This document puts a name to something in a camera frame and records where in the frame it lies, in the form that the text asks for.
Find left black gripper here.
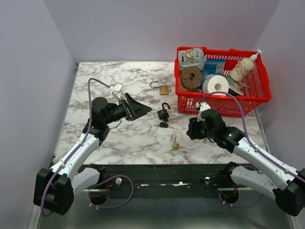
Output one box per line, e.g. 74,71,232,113
103,93,152,125

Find small brass padlock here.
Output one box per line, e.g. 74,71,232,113
170,134,179,149

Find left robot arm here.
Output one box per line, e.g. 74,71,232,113
33,94,152,217

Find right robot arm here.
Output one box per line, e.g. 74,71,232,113
186,108,305,216

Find black padlock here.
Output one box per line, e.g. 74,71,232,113
157,103,171,122

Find black-headed keys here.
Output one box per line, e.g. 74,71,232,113
154,122,174,129

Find large brass padlock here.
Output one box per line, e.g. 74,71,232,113
149,81,171,95

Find white toilet paper roll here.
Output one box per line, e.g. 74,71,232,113
202,74,229,95

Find brown tape roll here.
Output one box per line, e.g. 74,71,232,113
178,66,203,92

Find red plastic basket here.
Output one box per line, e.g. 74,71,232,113
174,47,272,118

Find blue plastic package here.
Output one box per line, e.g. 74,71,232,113
201,59,225,77

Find light blue wipes pack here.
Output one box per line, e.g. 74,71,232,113
178,48,207,71

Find cream pump lotion bottle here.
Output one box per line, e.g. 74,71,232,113
229,49,262,83

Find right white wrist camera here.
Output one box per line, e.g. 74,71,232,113
195,102,211,122

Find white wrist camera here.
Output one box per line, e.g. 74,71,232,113
110,83,123,102
195,102,211,122

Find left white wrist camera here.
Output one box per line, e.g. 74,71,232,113
110,83,123,102

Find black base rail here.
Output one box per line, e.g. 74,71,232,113
73,163,248,199

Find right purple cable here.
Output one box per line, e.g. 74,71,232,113
199,92,305,208

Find purple cable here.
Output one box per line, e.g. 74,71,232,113
40,78,134,217
199,92,305,208

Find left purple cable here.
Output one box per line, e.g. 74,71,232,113
40,78,134,217

